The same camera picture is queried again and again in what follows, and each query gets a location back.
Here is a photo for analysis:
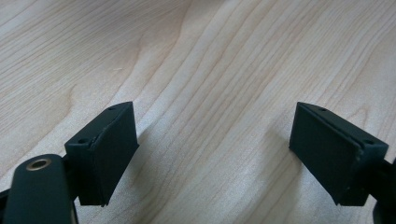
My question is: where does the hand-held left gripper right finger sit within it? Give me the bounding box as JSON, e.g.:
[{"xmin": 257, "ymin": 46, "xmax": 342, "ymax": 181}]
[{"xmin": 288, "ymin": 101, "xmax": 389, "ymax": 207}]

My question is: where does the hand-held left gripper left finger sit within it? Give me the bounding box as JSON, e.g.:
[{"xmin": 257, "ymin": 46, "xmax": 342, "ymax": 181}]
[{"xmin": 64, "ymin": 101, "xmax": 140, "ymax": 207}]

